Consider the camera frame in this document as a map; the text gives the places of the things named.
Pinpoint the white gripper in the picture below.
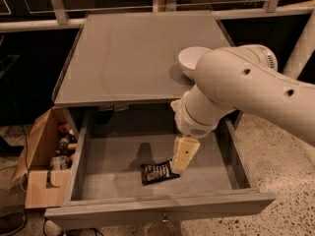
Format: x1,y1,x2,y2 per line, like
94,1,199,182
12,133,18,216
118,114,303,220
170,99,219,174

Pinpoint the black rxbar chocolate wrapper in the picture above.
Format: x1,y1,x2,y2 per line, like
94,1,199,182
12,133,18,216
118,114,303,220
141,160,180,186

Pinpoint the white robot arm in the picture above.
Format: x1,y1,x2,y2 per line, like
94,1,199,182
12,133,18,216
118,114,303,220
171,44,315,174

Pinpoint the metal drawer knob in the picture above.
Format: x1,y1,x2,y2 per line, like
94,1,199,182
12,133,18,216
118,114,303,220
160,213,170,224

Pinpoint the grey open top drawer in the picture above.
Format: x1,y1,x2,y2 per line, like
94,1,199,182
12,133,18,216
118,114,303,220
45,112,276,229

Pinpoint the grey cabinet with counter top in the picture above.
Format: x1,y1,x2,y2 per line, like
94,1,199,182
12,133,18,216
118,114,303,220
53,11,229,135

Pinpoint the white ceramic bowl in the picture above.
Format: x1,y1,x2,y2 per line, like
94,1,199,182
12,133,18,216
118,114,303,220
178,46,211,81

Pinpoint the dark bottle in box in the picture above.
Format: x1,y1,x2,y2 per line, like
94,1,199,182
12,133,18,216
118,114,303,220
58,134,76,155

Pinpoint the clear jar in box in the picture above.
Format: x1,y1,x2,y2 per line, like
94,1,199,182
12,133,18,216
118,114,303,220
51,155,70,170

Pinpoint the cardboard box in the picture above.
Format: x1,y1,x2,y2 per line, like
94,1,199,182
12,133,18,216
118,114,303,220
11,107,70,208

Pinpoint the metal railing frame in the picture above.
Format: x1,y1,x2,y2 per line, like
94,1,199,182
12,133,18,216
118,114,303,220
0,0,314,33

